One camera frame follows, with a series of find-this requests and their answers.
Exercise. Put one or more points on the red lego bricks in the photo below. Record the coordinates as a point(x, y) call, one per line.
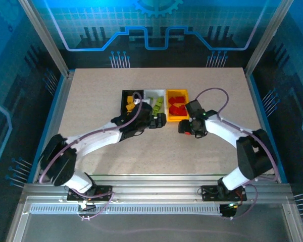
point(188, 133)

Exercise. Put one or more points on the yellow plastic bin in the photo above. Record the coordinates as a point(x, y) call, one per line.
point(174, 118)

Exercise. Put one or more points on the red lego brick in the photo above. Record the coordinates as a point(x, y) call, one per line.
point(172, 100)
point(180, 99)
point(183, 111)
point(174, 110)

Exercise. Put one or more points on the yellow lego brick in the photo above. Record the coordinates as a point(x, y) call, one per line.
point(130, 99)
point(129, 107)

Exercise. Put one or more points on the black plastic bin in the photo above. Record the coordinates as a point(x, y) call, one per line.
point(123, 106)

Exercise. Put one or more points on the white plastic bin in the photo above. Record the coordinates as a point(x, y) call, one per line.
point(154, 92)

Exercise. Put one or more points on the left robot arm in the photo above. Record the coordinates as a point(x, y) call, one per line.
point(56, 161)

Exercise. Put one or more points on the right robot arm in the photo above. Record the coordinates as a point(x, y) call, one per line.
point(252, 156)

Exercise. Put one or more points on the aluminium mounting beam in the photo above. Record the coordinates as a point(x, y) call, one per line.
point(154, 186)

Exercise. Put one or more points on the blue table edge strip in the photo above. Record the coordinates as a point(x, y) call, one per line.
point(257, 100)

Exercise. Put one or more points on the black controller box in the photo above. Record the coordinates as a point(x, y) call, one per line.
point(228, 213)

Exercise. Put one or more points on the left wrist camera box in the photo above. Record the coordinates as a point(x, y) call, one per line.
point(144, 100)

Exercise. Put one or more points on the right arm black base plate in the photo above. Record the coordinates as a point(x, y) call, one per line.
point(209, 192)

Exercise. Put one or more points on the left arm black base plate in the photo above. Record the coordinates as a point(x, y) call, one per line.
point(103, 192)

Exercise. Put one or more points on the aluminium side rail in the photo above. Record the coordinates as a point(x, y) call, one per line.
point(61, 100)

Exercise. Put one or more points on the aluminium frame post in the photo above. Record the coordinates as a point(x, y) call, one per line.
point(48, 40)
point(266, 40)

